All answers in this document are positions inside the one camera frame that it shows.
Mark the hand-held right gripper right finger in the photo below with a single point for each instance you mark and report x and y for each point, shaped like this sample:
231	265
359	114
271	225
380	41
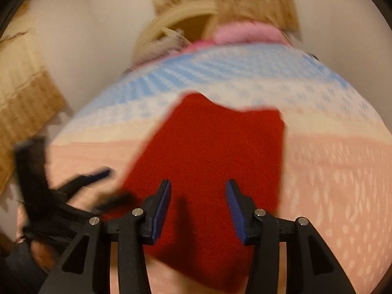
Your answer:
234	211

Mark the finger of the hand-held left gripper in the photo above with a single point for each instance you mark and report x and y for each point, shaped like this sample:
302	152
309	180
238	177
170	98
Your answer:
92	177
118	200

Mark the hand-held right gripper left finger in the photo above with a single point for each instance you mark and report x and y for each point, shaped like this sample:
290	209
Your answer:
161	209

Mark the red knitted cloth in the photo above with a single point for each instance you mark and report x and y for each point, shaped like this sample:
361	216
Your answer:
211	150

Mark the person's left forearm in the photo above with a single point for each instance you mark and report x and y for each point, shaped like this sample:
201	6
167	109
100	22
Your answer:
24	266

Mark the pink and blue patterned blanket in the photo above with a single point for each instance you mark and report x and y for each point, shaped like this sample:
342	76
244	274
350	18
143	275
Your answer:
330	171

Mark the striped pillow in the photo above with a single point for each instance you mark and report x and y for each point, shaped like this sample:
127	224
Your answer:
165	44

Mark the cream wooden headboard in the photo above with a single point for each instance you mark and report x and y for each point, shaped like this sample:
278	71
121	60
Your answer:
171	18

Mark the pink quilt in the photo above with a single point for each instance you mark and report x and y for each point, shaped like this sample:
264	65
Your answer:
245	32

